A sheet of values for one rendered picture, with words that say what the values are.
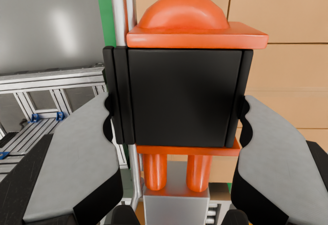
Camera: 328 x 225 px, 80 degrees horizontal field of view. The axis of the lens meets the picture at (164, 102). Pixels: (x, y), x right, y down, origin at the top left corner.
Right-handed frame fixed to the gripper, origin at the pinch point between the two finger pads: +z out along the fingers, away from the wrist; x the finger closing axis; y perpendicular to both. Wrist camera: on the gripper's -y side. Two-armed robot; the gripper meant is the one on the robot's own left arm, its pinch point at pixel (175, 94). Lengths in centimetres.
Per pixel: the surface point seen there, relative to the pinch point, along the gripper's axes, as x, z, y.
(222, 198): 31, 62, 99
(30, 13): -90, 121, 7
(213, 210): 29, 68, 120
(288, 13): 41, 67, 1
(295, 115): 57, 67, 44
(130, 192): -24, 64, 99
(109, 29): -41, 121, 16
